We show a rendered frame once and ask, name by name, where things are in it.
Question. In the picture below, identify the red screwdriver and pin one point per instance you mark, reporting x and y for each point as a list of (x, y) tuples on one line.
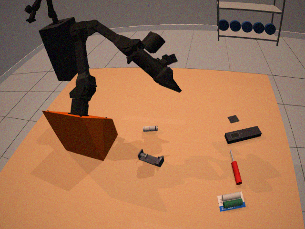
[(236, 171)]

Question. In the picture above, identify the white cylindrical battery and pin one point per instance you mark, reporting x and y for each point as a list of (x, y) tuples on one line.
[(150, 128)]

